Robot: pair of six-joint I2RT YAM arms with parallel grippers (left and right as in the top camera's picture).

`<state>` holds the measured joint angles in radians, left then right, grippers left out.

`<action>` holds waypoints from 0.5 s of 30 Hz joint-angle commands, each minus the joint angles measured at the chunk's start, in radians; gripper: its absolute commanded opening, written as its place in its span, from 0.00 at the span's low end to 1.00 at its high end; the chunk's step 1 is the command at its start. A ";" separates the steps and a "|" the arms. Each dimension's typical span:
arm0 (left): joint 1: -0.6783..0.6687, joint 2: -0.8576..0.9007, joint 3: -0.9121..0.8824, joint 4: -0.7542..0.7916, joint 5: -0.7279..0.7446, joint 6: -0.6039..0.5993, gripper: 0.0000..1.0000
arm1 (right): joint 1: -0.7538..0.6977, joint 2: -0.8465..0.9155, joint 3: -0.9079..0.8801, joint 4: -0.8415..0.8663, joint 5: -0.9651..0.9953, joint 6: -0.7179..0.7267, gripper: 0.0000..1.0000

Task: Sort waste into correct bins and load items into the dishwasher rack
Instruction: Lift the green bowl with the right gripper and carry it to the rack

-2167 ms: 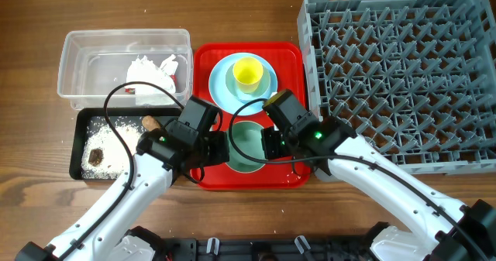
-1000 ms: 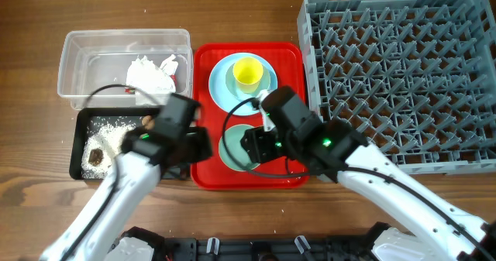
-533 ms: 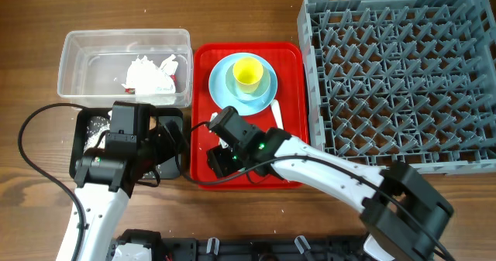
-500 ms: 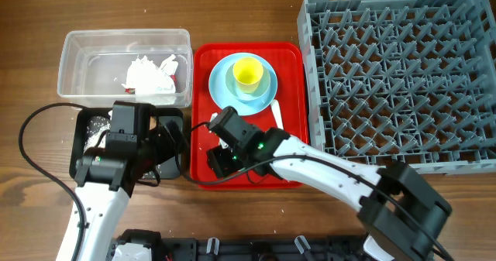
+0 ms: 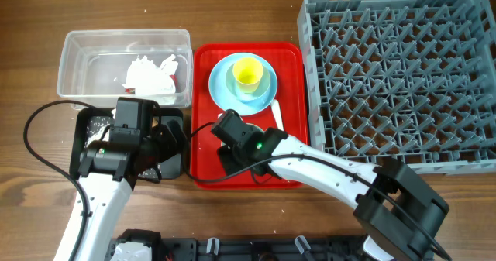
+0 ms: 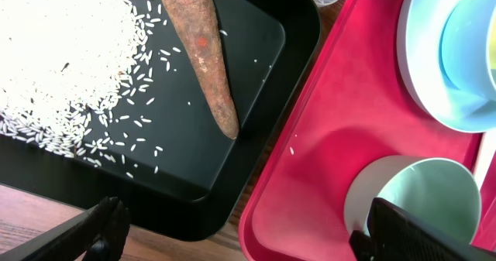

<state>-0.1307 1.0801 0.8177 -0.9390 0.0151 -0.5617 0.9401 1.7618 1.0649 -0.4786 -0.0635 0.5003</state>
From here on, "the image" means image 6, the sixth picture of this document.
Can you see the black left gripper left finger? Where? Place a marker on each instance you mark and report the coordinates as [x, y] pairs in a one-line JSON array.
[[97, 234]]

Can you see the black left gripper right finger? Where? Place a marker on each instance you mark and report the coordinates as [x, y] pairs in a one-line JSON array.
[[395, 234]]

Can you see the mint green bowl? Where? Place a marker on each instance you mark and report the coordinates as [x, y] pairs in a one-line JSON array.
[[439, 191]]

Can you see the black plastic bin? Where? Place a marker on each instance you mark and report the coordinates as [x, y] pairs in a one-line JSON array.
[[267, 46]]

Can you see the white plastic spoon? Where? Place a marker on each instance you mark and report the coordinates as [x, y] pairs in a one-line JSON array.
[[484, 158]]

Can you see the red plastic tray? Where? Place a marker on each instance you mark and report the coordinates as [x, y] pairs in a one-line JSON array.
[[354, 109]]

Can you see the white rice pile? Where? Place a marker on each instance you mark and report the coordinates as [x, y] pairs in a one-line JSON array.
[[80, 78]]

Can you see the light blue plate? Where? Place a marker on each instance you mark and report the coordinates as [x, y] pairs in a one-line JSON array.
[[420, 28]]

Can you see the small light blue bowl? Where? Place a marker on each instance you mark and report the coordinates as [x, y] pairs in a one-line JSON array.
[[465, 47]]

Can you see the yellow plastic cup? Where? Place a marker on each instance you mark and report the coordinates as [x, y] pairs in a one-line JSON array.
[[492, 52]]

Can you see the brown carrot piece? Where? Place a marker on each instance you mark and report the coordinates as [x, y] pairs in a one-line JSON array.
[[196, 23]]

